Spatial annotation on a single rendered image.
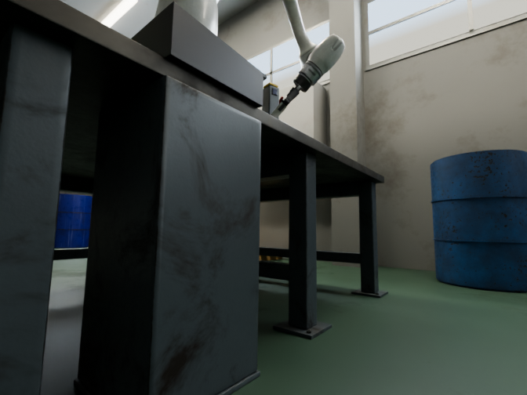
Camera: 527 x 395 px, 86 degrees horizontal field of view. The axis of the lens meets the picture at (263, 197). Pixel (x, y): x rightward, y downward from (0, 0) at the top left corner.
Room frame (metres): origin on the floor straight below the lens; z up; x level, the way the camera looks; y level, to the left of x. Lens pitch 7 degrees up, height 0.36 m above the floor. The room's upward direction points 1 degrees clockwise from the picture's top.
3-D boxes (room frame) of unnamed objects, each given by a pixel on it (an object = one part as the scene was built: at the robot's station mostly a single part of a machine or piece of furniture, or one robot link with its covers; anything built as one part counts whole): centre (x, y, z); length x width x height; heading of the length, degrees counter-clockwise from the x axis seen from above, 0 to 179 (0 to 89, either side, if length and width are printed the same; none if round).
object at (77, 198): (5.39, 3.81, 0.48); 1.29 x 0.82 x 0.95; 50
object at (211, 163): (0.73, 0.22, 0.33); 0.31 x 0.31 x 0.66; 52
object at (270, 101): (1.50, -0.03, 0.92); 0.08 x 0.08 x 0.44; 36
